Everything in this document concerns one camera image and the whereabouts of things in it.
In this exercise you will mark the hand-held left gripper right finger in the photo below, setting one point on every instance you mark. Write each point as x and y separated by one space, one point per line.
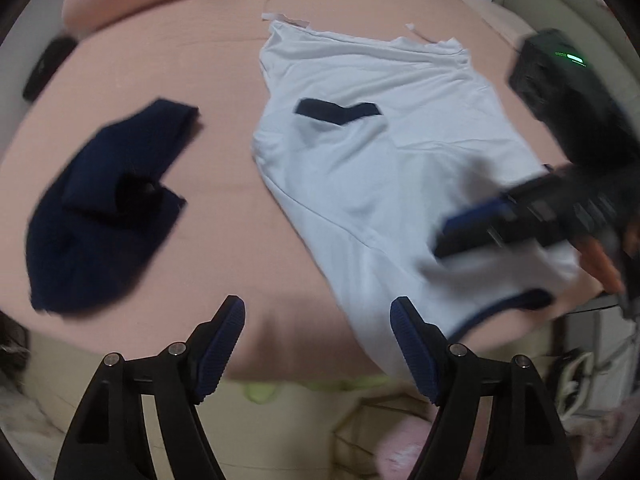
417 355

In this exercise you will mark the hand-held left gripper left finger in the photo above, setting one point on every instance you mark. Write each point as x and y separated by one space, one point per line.
220 350

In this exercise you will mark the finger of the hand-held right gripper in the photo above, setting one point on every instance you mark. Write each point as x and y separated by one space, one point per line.
480 212
500 237

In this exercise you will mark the white t-shirt with navy trim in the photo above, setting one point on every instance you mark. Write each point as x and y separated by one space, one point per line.
375 185

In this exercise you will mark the navy shorts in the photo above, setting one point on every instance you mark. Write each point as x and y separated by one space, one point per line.
100 200

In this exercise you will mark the person's right hand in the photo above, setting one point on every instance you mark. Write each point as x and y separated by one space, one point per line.
602 265

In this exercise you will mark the pink printed pajamas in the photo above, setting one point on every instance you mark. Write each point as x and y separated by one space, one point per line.
405 450

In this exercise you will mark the white and black appliance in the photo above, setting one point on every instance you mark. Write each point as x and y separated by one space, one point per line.
570 380

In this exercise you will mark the black crate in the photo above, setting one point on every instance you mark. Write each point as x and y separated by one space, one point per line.
12 345

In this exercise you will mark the bed with pink sheet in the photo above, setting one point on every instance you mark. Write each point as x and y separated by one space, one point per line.
210 60

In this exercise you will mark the black backpack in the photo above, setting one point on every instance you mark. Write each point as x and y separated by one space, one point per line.
50 67

